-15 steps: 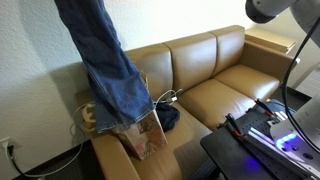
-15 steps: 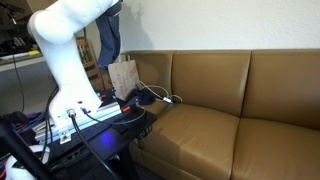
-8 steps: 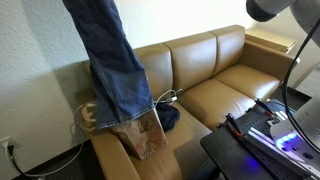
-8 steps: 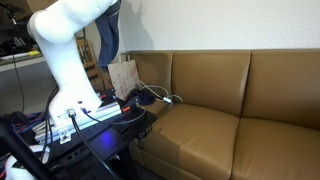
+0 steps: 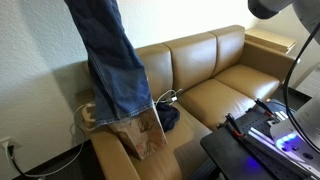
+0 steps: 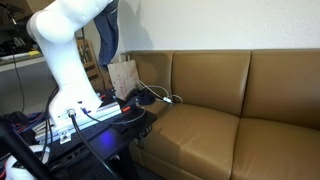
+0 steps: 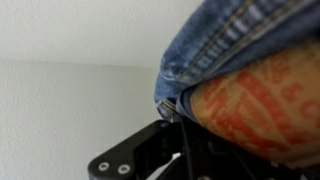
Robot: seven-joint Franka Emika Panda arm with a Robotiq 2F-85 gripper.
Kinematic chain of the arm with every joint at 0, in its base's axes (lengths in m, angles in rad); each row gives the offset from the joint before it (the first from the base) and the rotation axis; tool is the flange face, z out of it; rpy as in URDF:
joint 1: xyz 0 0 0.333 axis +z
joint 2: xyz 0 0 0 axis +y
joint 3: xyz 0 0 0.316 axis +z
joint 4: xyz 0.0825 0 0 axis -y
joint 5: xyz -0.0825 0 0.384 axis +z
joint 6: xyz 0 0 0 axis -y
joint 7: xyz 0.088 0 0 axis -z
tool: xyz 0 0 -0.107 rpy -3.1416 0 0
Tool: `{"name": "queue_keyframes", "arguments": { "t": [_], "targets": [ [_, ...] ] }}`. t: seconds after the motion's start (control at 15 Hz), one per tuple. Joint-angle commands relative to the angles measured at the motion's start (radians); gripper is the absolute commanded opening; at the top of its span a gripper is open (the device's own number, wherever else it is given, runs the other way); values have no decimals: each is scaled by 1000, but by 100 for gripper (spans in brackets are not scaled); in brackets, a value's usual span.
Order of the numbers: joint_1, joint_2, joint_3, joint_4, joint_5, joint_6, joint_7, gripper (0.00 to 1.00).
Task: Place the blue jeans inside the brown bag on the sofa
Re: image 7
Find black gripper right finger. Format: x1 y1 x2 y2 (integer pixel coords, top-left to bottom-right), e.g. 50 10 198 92
181 121 311 180

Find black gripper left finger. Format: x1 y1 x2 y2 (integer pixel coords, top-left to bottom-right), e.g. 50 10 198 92
87 119 184 180

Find blue denim jeans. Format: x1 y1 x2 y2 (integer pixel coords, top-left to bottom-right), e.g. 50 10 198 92
153 0 320 169

